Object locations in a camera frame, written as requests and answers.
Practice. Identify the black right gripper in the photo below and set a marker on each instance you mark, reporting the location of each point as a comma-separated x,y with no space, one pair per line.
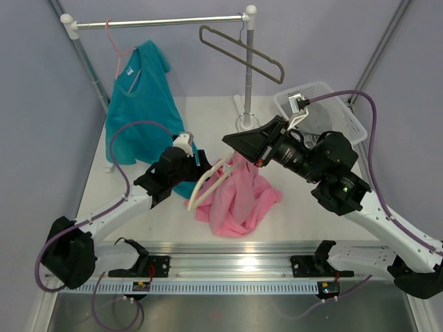
257,144

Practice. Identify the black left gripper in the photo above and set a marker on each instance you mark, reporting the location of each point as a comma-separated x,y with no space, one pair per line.
197,170

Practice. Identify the pink t shirt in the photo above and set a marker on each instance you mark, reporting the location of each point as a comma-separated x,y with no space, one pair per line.
232,198

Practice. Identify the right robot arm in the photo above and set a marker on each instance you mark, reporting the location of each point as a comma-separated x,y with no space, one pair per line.
408,257

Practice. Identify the teal t shirt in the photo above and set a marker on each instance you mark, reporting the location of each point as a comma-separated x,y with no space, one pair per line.
142,115

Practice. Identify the grey cloth in basket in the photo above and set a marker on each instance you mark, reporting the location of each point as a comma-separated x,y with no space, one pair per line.
317,122

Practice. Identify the white plastic basket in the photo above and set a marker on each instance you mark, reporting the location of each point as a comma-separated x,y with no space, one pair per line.
343,119

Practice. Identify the white and metal clothes rack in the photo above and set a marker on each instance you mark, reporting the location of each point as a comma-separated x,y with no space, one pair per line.
247,18

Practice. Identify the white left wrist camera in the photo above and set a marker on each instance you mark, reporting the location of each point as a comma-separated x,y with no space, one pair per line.
184,141

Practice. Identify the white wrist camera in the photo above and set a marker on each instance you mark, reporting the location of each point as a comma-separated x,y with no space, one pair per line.
298,104
184,141

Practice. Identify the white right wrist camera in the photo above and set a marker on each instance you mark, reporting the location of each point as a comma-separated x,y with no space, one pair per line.
298,104

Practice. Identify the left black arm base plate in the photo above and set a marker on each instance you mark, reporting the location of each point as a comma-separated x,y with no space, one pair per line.
155,266

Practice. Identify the aluminium mounting rail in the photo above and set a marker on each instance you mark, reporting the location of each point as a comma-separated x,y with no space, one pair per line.
272,258

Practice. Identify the pink wire hanger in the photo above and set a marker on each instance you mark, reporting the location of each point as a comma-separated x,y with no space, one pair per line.
120,55

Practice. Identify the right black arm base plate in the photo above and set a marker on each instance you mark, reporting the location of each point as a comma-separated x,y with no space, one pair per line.
304,266

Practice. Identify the slotted white cable duct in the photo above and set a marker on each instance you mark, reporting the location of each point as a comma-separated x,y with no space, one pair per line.
167,287

